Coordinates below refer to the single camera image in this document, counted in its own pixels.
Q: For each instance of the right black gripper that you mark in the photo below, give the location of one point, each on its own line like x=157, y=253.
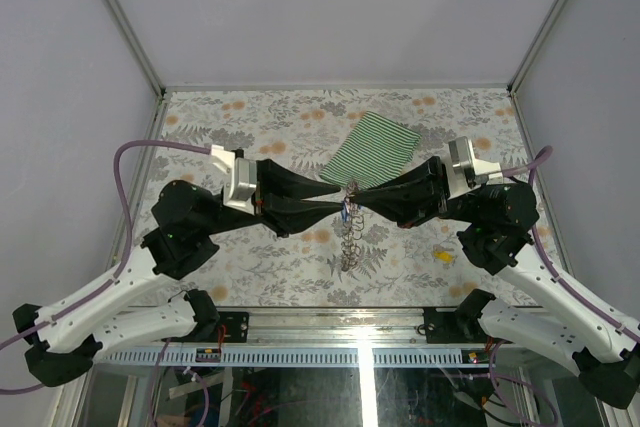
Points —
x=413, y=197

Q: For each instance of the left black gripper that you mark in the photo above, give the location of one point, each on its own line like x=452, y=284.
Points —
x=276, y=199

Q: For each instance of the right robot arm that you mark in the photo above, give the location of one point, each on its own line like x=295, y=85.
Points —
x=596, y=342

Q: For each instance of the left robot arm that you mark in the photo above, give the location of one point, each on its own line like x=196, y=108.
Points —
x=66, y=338

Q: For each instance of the green striped cloth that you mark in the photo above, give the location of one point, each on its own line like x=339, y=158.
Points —
x=375, y=151

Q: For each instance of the yellow key tag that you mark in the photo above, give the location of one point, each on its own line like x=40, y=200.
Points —
x=446, y=256

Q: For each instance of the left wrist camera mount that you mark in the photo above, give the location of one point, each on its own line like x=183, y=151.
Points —
x=235, y=177

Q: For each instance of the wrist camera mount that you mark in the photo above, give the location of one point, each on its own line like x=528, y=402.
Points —
x=235, y=177
x=464, y=171

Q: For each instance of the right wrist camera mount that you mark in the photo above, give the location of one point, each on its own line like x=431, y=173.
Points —
x=464, y=171

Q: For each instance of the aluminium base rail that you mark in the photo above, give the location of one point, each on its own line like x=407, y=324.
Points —
x=323, y=337

